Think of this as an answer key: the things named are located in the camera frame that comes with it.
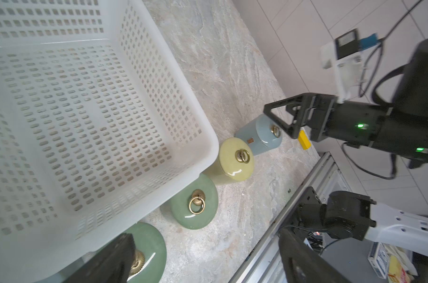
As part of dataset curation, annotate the yellow block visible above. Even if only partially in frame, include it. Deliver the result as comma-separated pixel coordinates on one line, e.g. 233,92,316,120
298,129,311,150

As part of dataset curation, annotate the aluminium rail frame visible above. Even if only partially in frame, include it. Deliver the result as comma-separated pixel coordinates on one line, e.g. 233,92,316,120
229,152,352,283

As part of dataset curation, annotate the white plastic basket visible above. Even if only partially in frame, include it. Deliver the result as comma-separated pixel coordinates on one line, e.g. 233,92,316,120
0,1,219,283

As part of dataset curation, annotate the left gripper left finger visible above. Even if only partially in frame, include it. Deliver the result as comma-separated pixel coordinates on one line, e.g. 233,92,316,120
65,233,136,283

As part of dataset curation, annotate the yellow tea canister front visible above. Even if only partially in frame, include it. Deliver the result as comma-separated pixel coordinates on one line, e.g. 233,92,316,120
203,137,255,186

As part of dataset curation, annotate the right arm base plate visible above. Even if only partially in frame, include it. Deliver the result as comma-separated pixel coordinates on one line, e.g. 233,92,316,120
284,186,324,231

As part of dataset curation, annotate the blue tea canister back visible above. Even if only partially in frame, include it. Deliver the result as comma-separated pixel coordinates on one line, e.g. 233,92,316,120
234,114,282,156

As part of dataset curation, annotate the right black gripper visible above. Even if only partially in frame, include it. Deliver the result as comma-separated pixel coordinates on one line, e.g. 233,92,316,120
264,93,428,163

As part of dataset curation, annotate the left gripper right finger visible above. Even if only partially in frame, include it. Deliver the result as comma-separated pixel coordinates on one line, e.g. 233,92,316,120
278,229,349,283

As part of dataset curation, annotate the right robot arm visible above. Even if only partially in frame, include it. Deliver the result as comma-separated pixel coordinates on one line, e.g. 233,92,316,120
264,39,428,257

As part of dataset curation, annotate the cardboard box under table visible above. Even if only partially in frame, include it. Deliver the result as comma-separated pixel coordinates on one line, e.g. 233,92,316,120
368,242,419,283

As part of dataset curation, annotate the green tea canister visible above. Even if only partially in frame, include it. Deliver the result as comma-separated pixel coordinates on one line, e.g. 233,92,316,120
125,222,167,283
169,173,219,230

